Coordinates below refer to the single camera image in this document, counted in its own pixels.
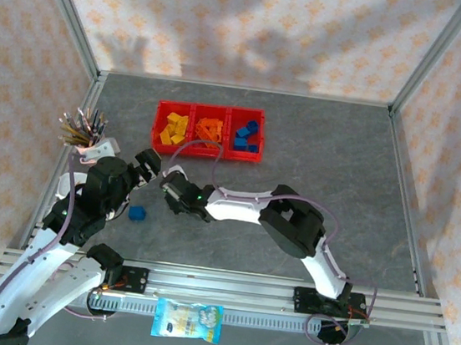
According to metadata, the red plastic bin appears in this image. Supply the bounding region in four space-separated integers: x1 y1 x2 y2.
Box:
223 104 269 164
149 99 198 158
185 102 234 161

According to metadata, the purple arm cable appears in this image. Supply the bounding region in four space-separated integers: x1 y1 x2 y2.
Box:
150 137 395 345
0 140 140 345

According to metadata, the grey slotted cable tray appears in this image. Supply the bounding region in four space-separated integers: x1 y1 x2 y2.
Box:
83 291 364 342

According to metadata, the orange lego chassis piece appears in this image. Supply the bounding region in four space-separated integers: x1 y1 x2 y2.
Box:
195 116 226 138

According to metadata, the aluminium frame post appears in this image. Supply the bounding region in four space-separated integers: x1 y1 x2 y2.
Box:
19 0 109 81
388 0 461 124

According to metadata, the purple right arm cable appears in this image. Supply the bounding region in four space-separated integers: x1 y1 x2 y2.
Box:
150 137 395 345

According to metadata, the aluminium side frame rail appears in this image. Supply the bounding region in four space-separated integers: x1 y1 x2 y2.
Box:
18 67 109 256
367 109 448 297

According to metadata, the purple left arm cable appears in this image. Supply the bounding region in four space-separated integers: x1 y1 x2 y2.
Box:
0 140 140 345

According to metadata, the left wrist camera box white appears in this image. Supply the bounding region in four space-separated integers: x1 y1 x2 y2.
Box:
84 134 123 166

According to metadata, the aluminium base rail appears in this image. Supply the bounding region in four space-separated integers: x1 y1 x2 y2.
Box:
0 243 450 334

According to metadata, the bunch of pencils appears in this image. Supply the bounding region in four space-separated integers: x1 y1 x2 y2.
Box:
56 104 111 152

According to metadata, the blue snack bag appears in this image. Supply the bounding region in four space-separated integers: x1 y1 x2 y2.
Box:
149 296 226 345

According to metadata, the aluminium back frame rail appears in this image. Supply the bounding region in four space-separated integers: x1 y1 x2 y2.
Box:
97 66 396 111

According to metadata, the pink pencil cup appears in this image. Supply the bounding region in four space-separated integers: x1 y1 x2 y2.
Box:
72 141 101 166

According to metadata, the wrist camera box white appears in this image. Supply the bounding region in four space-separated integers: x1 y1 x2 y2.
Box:
84 134 123 166
164 163 191 181

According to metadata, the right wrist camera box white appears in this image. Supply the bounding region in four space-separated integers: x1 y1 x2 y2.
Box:
164 163 191 181

